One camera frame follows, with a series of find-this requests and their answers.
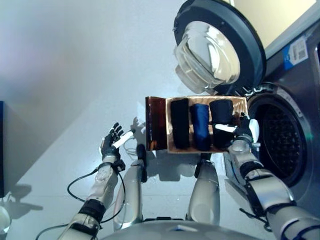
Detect dark grey washing machine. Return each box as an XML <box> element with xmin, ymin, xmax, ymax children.
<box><xmin>223</xmin><ymin>24</ymin><xmax>320</xmax><ymax>218</ymax></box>

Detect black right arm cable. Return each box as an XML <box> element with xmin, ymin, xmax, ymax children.
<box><xmin>238</xmin><ymin>207</ymin><xmax>273</xmax><ymax>232</ymax></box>

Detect black cloth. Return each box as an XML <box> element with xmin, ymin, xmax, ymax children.
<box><xmin>209</xmin><ymin>99</ymin><xmax>237</xmax><ymax>150</ymax></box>
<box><xmin>170</xmin><ymin>99</ymin><xmax>191</xmax><ymax>149</ymax></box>

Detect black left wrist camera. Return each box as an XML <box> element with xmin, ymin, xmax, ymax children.
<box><xmin>113</xmin><ymin>159</ymin><xmax>126</xmax><ymax>172</ymax></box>

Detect thin white floor cable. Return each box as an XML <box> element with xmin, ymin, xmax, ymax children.
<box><xmin>124</xmin><ymin>138</ymin><xmax>138</xmax><ymax>156</ymax></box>

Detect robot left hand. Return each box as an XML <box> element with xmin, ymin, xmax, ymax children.
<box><xmin>99</xmin><ymin>121</ymin><xmax>136</xmax><ymax>162</ymax></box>

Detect robot right leg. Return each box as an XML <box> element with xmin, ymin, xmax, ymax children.
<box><xmin>186</xmin><ymin>152</ymin><xmax>221</xmax><ymax>225</ymax></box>

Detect round glass washing machine door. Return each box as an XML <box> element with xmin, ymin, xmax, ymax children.
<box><xmin>172</xmin><ymin>0</ymin><xmax>267</xmax><ymax>96</ymax></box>

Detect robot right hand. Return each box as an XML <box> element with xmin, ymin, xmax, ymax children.
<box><xmin>214</xmin><ymin>112</ymin><xmax>260</xmax><ymax>144</ymax></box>

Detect rectangular wicker laundry basket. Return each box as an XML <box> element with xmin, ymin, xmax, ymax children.
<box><xmin>164</xmin><ymin>95</ymin><xmax>249</xmax><ymax>154</ymax></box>

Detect blue white energy label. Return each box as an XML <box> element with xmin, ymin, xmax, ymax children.
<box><xmin>282</xmin><ymin>34</ymin><xmax>310</xmax><ymax>71</ymax></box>

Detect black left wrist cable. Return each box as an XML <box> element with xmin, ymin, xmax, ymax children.
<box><xmin>34</xmin><ymin>167</ymin><xmax>127</xmax><ymax>240</ymax></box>

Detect grey robot torso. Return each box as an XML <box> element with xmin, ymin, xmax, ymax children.
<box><xmin>99</xmin><ymin>217</ymin><xmax>276</xmax><ymax>240</ymax></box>

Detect blue cloth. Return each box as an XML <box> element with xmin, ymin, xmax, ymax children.
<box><xmin>191</xmin><ymin>103</ymin><xmax>211</xmax><ymax>152</ymax></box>

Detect dark brown plastic stool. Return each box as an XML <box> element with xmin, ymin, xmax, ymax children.
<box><xmin>145</xmin><ymin>95</ymin><xmax>168</xmax><ymax>152</ymax></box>

